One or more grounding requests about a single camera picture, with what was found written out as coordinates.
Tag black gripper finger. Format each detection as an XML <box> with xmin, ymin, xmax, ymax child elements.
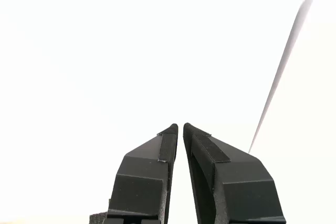
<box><xmin>182</xmin><ymin>122</ymin><xmax>287</xmax><ymax>224</ymax></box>
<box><xmin>103</xmin><ymin>123</ymin><xmax>179</xmax><ymax>224</ymax></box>

